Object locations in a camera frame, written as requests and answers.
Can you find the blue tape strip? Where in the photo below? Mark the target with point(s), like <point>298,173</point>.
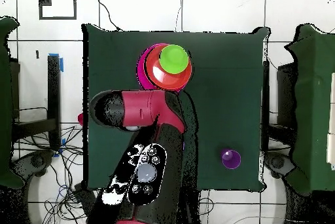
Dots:
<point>63,141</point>
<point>61,64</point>

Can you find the large pink bowl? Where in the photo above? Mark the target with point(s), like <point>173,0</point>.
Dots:
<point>142,74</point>

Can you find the large orange bowl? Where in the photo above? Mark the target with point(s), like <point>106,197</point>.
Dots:
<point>170,81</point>

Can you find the gray pedestal leg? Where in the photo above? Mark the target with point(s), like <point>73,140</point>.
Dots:
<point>34,161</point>
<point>277,161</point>

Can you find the green cloth covered table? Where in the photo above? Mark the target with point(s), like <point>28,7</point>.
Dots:
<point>6,103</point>
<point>314,103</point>

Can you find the small green bowl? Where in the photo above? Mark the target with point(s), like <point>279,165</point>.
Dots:
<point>174,59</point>

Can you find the black tape square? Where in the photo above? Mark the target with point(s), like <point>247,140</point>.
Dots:
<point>57,18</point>

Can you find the purple cup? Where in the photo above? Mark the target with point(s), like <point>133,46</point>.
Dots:
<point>231,160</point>

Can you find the black metal stand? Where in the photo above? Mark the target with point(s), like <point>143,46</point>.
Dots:
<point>53,90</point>
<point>265,90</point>

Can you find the dark green tablecloth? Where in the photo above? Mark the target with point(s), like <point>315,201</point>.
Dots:
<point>230,90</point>

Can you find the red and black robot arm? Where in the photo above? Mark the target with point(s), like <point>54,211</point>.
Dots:
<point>141,108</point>

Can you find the black power box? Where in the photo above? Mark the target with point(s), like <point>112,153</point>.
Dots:
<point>83,195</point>

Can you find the small red bowl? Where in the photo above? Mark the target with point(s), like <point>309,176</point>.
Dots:
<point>80,119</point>

